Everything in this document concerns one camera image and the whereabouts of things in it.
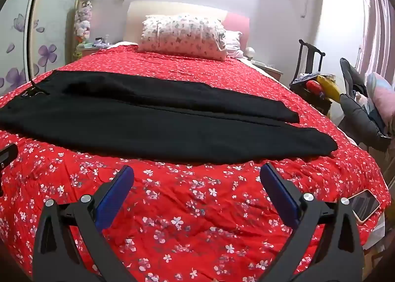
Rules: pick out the cluttered nightstand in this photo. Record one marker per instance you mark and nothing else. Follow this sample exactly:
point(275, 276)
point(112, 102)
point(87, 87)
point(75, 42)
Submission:
point(89, 50)

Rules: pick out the red item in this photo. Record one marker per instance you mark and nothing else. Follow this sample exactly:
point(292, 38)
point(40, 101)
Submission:
point(313, 86)

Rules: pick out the floral print pillow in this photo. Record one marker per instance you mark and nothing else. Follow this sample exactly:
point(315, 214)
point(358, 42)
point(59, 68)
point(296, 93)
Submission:
point(182, 35)

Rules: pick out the pastel cushion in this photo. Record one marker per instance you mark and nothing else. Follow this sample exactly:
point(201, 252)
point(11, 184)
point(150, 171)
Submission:
point(382, 97)

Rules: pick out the pink curtain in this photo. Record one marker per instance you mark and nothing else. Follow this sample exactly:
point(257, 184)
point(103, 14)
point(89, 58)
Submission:
point(375, 23)

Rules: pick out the wooden nightstand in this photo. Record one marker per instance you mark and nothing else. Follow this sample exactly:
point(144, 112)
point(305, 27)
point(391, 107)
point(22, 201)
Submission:
point(268, 69)

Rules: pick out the yellow bag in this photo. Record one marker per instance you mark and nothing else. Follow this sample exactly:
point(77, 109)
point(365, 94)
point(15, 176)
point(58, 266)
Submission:
point(330, 89)

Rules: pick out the black pants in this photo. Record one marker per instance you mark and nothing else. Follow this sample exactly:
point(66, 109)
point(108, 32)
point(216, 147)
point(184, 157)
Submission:
point(154, 124)

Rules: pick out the red floral bedspread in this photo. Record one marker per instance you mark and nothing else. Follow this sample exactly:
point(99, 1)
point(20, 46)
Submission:
point(200, 208)

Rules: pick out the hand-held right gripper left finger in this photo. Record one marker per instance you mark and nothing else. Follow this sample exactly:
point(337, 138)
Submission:
point(114, 195)

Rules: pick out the smartphone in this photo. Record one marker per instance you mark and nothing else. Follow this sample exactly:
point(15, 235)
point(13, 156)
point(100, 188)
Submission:
point(364, 205)

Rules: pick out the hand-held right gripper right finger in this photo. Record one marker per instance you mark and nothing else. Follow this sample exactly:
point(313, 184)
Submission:
point(277, 195)

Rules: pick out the white pillow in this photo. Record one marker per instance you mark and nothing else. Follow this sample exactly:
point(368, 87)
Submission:
point(233, 43)

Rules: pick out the wardrobe with purple flowers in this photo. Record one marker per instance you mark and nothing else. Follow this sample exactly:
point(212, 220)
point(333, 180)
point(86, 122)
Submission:
point(46, 23)

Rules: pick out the grey puffer jacket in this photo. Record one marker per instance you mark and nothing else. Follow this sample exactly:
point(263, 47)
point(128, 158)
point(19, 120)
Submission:
point(358, 115)

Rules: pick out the white round lamp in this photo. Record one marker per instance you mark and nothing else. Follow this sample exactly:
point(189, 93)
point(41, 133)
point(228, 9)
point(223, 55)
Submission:
point(250, 53)

